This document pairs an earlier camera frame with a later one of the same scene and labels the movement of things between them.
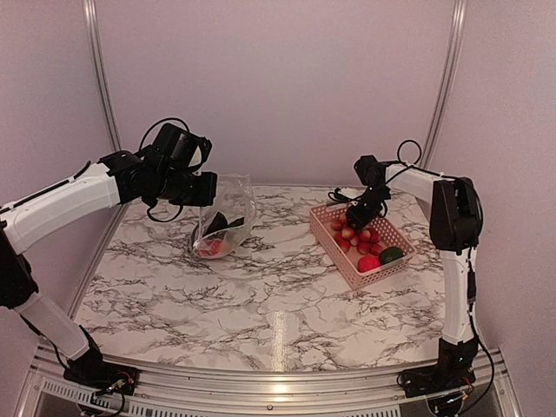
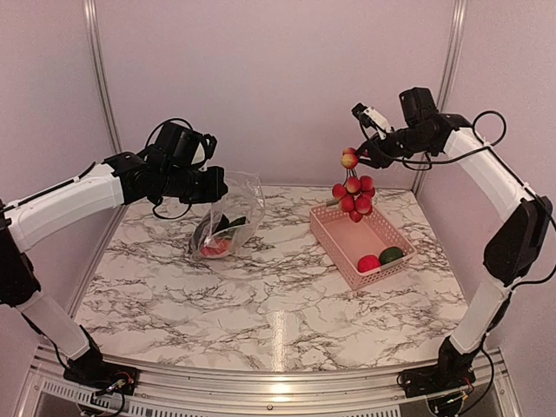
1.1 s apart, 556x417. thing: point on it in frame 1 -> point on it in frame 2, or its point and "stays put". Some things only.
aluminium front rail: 49,391 stays put
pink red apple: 368,262 stays put
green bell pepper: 390,254 stays put
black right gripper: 360,220 -> 379,157
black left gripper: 206,195 stays put
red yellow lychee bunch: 367,241 -> 355,195
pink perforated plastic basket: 347,263 stays put
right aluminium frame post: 460,26 stays put
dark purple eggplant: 218,223 -> 201,234
